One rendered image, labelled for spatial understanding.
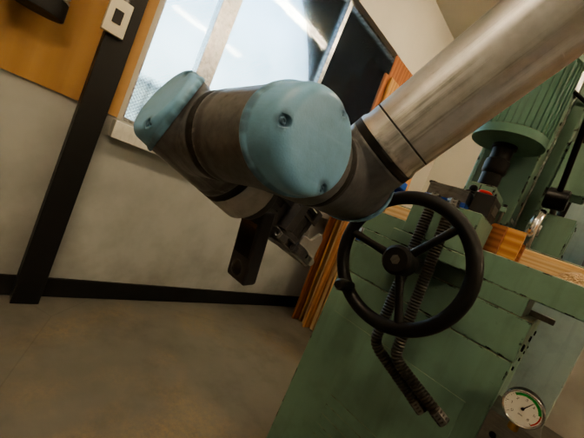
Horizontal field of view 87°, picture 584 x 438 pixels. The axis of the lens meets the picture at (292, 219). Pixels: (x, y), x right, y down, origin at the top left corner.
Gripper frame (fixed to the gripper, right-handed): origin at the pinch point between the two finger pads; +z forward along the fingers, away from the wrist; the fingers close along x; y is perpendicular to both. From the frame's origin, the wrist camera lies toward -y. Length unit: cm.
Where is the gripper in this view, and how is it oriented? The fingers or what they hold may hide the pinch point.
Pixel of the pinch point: (305, 263)
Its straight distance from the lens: 57.8
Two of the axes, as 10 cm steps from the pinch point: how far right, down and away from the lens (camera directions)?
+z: 4.6, 5.1, 7.2
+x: -6.6, -3.4, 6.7
